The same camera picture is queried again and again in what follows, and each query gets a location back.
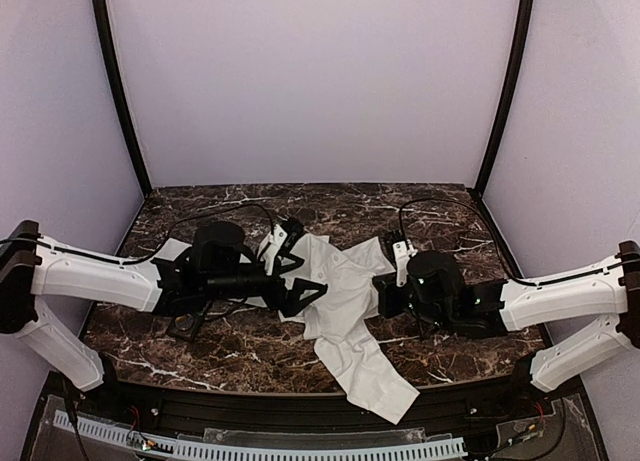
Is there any white button shirt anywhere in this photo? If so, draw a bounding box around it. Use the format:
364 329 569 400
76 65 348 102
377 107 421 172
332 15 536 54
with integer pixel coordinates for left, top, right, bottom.
164 233 421 426

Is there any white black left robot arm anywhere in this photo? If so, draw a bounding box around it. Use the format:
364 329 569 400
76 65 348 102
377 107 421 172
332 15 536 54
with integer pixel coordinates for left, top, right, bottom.
1 219 328 393

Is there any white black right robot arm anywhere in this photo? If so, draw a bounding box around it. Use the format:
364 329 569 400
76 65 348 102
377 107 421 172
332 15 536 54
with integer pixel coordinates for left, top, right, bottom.
372 241 639 393

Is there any black square box near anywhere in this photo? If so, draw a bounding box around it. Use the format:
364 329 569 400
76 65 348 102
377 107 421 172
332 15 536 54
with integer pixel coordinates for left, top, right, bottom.
166 313 203 342

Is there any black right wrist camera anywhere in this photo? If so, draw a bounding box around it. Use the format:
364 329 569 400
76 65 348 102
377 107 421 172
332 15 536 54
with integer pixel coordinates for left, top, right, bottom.
383 230 465 310

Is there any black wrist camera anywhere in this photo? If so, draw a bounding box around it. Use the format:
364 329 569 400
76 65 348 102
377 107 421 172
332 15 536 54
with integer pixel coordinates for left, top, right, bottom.
192 217 306 282
383 230 465 310

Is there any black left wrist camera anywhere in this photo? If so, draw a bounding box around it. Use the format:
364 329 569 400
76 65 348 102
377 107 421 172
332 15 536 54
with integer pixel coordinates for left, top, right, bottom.
192 217 306 282

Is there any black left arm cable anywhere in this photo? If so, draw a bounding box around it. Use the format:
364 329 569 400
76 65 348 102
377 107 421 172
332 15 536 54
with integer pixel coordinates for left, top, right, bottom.
119 203 281 267

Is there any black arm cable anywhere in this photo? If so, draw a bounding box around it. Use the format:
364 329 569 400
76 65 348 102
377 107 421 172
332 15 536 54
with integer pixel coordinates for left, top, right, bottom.
119 203 281 267
398 196 626 285

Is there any black front table rail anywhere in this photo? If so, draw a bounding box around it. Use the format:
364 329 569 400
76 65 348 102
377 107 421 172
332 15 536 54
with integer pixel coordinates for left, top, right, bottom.
89 378 551 434

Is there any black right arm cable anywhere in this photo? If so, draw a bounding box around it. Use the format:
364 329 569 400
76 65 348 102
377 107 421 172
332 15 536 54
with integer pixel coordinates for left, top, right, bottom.
398 196 626 285

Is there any white slotted cable duct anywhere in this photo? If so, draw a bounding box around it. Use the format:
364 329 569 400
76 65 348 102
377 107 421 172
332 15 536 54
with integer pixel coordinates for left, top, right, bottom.
48 410 468 461

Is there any black left frame post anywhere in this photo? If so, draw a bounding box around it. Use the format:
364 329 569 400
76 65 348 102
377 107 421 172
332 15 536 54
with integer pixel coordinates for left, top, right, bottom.
91 0 152 197

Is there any black frame post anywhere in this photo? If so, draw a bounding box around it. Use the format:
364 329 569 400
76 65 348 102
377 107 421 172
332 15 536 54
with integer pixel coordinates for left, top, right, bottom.
474 0 534 198
91 0 152 197

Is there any black right frame post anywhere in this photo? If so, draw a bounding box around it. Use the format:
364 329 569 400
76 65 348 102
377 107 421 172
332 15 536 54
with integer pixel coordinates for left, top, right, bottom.
474 0 534 198

